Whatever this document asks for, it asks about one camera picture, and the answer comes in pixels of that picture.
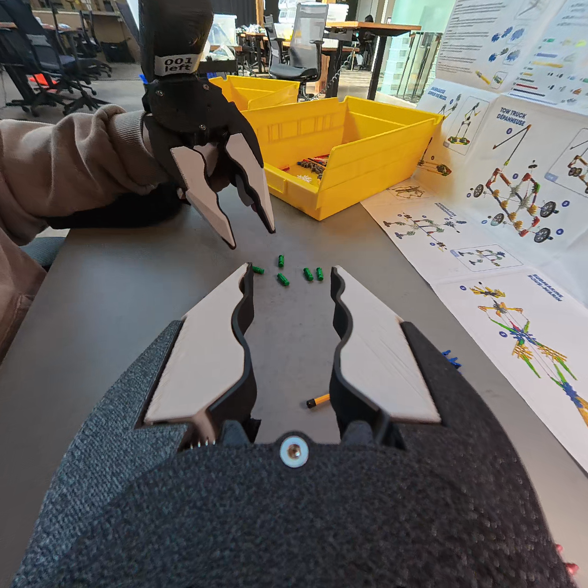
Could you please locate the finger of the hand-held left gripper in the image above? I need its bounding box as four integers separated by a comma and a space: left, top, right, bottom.
170, 143, 237, 251
224, 132, 277, 235

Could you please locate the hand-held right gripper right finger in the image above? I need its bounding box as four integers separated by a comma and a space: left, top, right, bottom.
330, 266, 443, 445

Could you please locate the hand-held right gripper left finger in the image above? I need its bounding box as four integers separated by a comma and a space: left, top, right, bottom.
143, 263, 258, 442

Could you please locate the pile of toy pieces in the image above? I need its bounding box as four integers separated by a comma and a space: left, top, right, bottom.
284, 154, 331, 184

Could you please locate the yellow plastic bin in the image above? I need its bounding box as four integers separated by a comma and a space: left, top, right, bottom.
241, 96, 445, 221
209, 75, 301, 111

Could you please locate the grey desk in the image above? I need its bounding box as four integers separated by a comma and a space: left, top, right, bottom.
0, 184, 588, 588

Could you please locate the person's left hand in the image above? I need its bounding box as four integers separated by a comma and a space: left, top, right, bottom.
207, 154, 242, 194

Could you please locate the black office chair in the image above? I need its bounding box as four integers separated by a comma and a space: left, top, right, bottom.
0, 0, 113, 116
264, 2, 329, 102

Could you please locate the white instruction sheet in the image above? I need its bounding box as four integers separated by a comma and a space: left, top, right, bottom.
360, 0, 588, 474

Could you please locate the grey chair seat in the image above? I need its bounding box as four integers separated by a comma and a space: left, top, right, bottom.
21, 235, 70, 272

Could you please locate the wooden table with black legs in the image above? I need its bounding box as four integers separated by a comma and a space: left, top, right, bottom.
324, 21, 422, 102

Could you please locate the person's beige jacket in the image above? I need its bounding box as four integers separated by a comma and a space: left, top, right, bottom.
0, 227, 47, 364

